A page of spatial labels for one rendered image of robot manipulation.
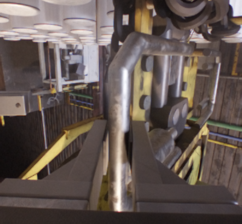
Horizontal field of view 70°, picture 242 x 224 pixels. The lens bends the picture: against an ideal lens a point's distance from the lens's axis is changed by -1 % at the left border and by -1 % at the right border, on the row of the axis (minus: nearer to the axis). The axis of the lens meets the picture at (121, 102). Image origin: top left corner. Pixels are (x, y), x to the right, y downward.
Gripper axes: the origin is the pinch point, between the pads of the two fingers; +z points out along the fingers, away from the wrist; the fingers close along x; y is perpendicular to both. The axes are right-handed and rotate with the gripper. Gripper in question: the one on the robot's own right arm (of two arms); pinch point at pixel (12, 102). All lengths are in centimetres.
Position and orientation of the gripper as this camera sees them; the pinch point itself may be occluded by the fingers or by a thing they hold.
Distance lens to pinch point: 26.9
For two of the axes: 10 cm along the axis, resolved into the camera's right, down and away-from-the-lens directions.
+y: 0.2, -9.7, -2.6
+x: -1.5, -2.6, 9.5
